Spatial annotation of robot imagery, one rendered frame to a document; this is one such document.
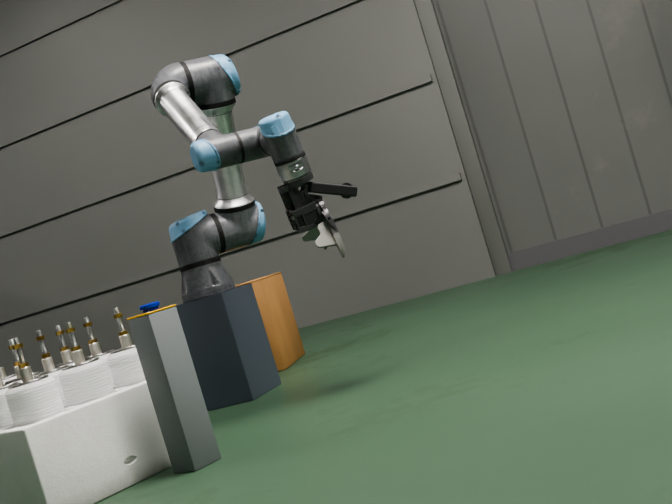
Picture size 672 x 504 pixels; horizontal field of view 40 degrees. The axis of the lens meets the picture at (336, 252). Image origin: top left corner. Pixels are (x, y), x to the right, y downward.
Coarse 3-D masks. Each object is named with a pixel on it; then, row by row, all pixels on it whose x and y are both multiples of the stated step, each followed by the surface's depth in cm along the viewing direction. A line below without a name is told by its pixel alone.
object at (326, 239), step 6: (324, 222) 210; (318, 228) 210; (324, 228) 210; (324, 234) 209; (330, 234) 209; (336, 234) 208; (318, 240) 209; (324, 240) 209; (330, 240) 209; (336, 240) 208; (318, 246) 208; (324, 246) 208; (330, 246) 209; (342, 246) 209; (342, 252) 209
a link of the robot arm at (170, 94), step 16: (176, 64) 240; (160, 80) 235; (176, 80) 235; (160, 96) 233; (176, 96) 229; (160, 112) 236; (176, 112) 225; (192, 112) 222; (192, 128) 218; (208, 128) 216; (192, 144) 212; (208, 144) 210; (224, 144) 211; (240, 144) 212; (192, 160) 214; (208, 160) 209; (224, 160) 211; (240, 160) 214
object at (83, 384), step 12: (96, 360) 183; (60, 372) 181; (72, 372) 179; (84, 372) 179; (96, 372) 180; (108, 372) 184; (72, 384) 179; (84, 384) 179; (96, 384) 180; (108, 384) 183; (72, 396) 180; (84, 396) 179; (96, 396) 180
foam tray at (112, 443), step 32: (64, 416) 170; (96, 416) 175; (128, 416) 180; (0, 448) 171; (32, 448) 164; (64, 448) 169; (96, 448) 174; (128, 448) 179; (160, 448) 184; (0, 480) 174; (32, 480) 166; (64, 480) 168; (96, 480) 172; (128, 480) 177
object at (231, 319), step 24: (240, 288) 254; (192, 312) 248; (216, 312) 245; (240, 312) 250; (192, 336) 248; (216, 336) 246; (240, 336) 247; (264, 336) 259; (192, 360) 249; (216, 360) 247; (240, 360) 244; (264, 360) 255; (216, 384) 247; (240, 384) 245; (264, 384) 251; (216, 408) 248
